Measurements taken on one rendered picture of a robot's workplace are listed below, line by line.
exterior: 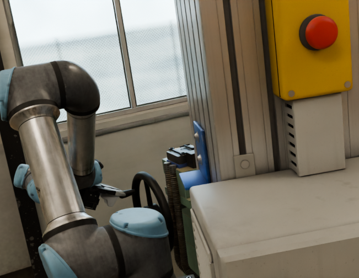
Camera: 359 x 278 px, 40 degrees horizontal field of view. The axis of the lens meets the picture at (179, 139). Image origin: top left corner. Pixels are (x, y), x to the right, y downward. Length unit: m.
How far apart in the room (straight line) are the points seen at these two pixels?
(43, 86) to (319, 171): 0.71
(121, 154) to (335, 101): 2.50
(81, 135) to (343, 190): 0.87
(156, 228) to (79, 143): 0.42
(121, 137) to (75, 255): 2.07
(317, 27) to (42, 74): 0.75
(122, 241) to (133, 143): 2.07
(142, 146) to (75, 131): 1.79
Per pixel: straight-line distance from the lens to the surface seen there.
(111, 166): 3.07
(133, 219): 1.05
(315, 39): 0.59
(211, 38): 0.63
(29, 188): 1.49
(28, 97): 1.15
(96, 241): 1.03
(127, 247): 1.04
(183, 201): 1.61
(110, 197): 1.68
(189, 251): 1.95
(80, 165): 1.44
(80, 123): 1.31
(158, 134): 3.12
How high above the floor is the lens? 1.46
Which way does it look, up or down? 15 degrees down
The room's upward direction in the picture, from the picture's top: 8 degrees counter-clockwise
